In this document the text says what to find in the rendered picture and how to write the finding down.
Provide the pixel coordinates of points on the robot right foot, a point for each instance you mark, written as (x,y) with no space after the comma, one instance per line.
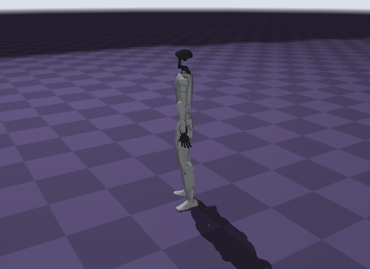
(181,193)

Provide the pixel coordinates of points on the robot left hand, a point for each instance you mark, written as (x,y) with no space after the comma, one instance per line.
(184,139)

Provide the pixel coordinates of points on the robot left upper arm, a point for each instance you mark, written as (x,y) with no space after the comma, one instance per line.
(183,88)

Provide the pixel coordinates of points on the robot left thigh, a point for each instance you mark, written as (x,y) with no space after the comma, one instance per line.
(181,152)

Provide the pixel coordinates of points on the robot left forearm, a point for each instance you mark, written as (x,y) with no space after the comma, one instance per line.
(182,116)

